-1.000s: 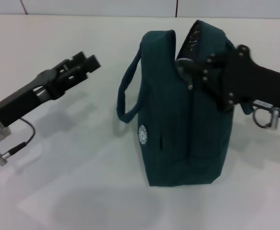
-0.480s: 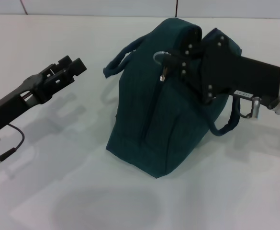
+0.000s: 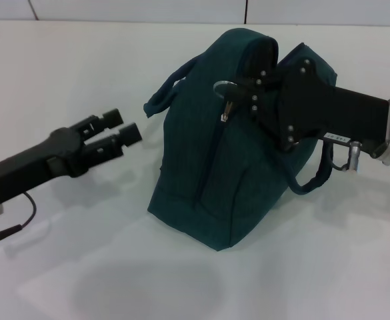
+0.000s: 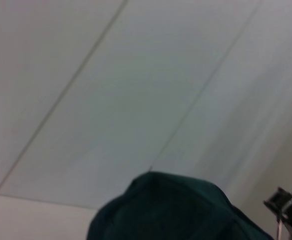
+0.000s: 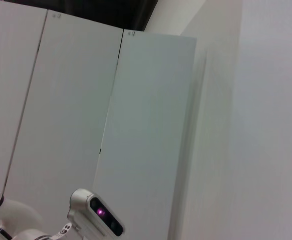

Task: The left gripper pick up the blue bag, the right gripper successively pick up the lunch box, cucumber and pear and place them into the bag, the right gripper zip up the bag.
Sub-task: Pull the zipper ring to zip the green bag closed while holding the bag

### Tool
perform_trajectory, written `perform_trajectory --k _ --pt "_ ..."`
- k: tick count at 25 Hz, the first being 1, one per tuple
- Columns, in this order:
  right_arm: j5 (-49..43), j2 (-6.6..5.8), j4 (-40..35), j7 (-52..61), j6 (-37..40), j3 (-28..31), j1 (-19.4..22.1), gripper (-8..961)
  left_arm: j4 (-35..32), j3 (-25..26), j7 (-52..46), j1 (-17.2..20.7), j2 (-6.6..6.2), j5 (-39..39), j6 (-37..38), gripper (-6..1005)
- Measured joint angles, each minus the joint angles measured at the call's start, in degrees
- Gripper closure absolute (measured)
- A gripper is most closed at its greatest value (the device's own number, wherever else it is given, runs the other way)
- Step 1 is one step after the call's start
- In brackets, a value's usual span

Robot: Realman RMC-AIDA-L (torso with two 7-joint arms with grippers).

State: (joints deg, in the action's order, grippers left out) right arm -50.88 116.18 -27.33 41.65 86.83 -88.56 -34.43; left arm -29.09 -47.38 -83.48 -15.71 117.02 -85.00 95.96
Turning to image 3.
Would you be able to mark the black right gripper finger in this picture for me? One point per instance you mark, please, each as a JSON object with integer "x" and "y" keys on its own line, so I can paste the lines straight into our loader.
{"x": 251, "y": 100}
{"x": 261, "y": 78}

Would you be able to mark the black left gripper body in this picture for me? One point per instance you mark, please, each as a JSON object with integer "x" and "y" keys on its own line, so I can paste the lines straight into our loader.
{"x": 34, "y": 166}

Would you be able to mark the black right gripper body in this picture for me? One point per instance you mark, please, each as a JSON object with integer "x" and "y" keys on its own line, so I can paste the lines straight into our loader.
{"x": 328, "y": 110}

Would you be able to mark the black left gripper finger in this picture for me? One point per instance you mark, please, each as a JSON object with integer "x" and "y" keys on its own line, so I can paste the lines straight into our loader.
{"x": 104, "y": 120}
{"x": 121, "y": 141}

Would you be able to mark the dark teal insulated lunch bag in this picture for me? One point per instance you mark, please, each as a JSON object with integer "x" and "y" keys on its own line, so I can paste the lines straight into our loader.
{"x": 214, "y": 166}

